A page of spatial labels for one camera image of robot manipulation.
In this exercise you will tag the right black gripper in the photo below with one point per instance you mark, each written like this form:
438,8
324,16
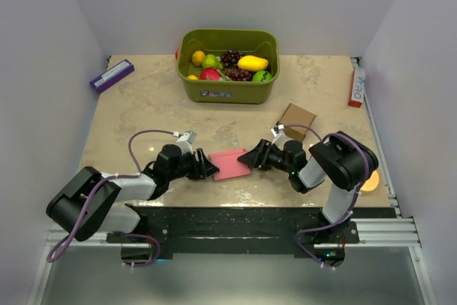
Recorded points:
258,157

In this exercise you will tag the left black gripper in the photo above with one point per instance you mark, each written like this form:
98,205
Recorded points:
201,170

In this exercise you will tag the pink paper box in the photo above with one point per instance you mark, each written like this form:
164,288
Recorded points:
228,164

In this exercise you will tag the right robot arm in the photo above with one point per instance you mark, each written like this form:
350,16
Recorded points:
347,163

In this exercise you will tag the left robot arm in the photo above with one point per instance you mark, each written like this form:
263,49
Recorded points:
83,206

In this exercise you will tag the brown cardboard box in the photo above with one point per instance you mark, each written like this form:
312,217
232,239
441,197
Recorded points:
295,120

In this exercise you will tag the purple rectangular box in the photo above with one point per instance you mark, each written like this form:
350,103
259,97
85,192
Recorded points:
111,76

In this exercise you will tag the red white toothpaste box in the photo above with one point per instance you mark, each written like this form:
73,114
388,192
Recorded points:
356,95

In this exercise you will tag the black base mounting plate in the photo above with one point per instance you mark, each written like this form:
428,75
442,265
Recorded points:
251,230

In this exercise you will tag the green lime fruit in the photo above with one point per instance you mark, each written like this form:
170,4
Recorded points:
262,76

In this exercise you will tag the dark grape bunch front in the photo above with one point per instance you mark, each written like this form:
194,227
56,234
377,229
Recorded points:
237,74

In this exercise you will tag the dark grape bunch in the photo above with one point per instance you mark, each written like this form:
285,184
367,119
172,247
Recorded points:
230,58
237,74

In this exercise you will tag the yellow mango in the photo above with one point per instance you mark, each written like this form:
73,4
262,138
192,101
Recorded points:
252,63

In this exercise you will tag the dark grape bunch back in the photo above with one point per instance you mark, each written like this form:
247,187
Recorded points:
230,58

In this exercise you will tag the green pear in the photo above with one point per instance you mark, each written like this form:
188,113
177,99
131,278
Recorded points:
211,61

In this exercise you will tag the olive green plastic tub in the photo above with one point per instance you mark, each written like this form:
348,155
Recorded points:
237,66

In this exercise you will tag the orange round disc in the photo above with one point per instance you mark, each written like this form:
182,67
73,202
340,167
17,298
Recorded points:
372,183

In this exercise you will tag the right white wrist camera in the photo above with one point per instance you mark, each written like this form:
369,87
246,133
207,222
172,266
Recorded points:
279,135

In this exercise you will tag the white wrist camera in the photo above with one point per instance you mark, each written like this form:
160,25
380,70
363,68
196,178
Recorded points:
184,142
279,135

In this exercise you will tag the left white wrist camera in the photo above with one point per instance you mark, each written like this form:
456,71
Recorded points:
184,142

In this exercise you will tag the aluminium frame rail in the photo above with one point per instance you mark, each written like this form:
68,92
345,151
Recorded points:
393,243

